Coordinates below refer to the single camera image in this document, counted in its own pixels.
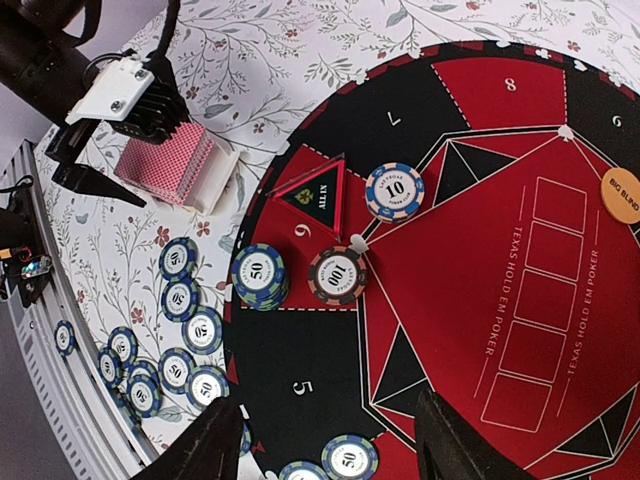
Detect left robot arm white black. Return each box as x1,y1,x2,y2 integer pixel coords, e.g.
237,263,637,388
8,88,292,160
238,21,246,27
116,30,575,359
1,1,146,207

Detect green chip cluster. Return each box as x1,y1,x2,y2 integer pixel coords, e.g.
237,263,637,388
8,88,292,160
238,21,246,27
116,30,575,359
127,359,160,385
127,374,161,418

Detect red playing card deck box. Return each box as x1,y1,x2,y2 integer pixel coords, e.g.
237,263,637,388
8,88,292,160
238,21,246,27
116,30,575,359
114,123,240,215

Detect green chip stack seat six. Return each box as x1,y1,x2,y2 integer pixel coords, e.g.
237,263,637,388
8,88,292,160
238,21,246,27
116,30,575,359
231,243,290,311

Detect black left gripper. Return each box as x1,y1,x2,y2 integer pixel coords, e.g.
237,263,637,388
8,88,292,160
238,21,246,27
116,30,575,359
47,119,146,208

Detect triangular all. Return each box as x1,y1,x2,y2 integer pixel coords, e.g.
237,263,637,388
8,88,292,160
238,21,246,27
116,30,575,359
267,154,346,242

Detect blue chip stack seat seven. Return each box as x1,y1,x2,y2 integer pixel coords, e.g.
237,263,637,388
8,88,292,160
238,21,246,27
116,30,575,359
365,162,426,224

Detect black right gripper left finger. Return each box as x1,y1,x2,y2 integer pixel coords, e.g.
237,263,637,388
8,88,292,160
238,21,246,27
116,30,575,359
133,397,244,480

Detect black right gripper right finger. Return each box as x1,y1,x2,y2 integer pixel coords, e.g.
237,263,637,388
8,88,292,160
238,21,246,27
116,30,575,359
415,388,520,479

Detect green chip front cluster top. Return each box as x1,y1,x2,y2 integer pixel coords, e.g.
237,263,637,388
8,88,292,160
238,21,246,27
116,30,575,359
127,359,160,385

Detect orange big blind button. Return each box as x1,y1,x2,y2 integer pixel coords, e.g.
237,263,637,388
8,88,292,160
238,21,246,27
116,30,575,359
600,167,640,225

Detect green chip table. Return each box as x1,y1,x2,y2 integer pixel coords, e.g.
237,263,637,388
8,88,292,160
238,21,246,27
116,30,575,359
158,347,196,395
185,365,230,410

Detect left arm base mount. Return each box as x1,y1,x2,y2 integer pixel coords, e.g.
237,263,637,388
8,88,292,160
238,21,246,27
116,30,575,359
1,175,53,308

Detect round red black poker mat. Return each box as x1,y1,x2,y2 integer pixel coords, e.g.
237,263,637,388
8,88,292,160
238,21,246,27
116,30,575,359
224,42,639,479

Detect green chip mat edge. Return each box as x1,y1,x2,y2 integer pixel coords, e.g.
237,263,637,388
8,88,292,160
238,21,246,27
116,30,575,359
239,422,252,457

